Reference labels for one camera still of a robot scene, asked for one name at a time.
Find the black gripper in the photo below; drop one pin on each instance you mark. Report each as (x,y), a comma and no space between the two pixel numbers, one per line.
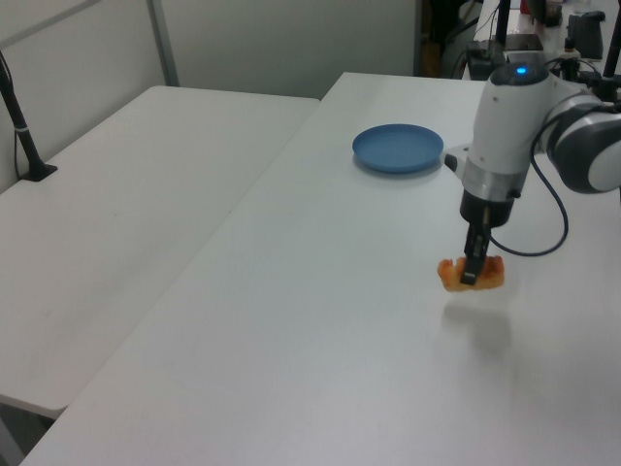
(485,211)

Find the orange-brown bread roll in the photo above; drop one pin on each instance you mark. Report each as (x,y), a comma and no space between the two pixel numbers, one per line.
(492,279)

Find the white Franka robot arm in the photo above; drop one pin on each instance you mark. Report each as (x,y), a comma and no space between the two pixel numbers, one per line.
(504,121)

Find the blue round plate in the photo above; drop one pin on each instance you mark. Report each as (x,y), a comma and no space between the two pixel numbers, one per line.
(398,148)

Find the black equipment box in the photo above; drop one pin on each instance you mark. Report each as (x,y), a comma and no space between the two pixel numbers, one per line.
(485,60)

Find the flat dark tablet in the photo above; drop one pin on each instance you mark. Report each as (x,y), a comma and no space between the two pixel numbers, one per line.
(524,42)

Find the black stand pole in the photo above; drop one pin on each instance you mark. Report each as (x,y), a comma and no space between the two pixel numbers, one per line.
(610,63)
(502,29)

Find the black box-shaped device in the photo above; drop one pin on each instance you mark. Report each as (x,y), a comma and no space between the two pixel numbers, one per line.
(584,34)

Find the white side table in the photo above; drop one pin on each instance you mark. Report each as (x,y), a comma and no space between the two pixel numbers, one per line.
(121,218)

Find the grey aluminium partition post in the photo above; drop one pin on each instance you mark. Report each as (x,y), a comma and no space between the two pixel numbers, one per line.
(162,43)

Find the black camera pole with base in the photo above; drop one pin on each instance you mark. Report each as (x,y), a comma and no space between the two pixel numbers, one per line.
(26,145)

